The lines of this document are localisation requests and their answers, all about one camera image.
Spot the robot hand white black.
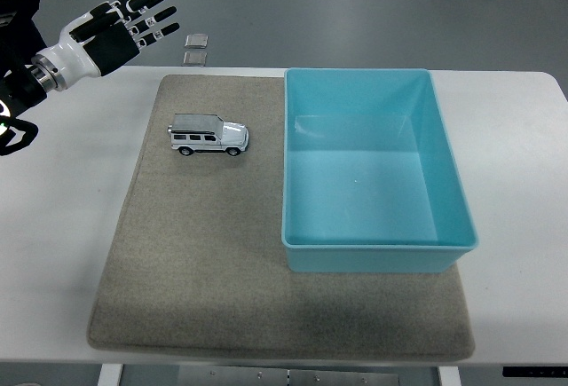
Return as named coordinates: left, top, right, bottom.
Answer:
left=34, top=0, right=181, bottom=91

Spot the white toy car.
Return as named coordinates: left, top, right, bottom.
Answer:
left=167, top=113, right=250, bottom=158

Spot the blue plastic box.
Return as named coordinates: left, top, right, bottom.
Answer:
left=280, top=67, right=480, bottom=274

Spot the beige fabric mat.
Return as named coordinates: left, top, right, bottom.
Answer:
left=85, top=74, right=477, bottom=360

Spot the white table leg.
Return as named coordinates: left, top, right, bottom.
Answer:
left=97, top=363, right=124, bottom=386
left=437, top=366, right=463, bottom=386

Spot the grey metal plate with screws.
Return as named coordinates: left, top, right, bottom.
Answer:
left=177, top=365, right=401, bottom=386

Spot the black table control panel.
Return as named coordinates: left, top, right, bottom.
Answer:
left=501, top=366, right=568, bottom=379

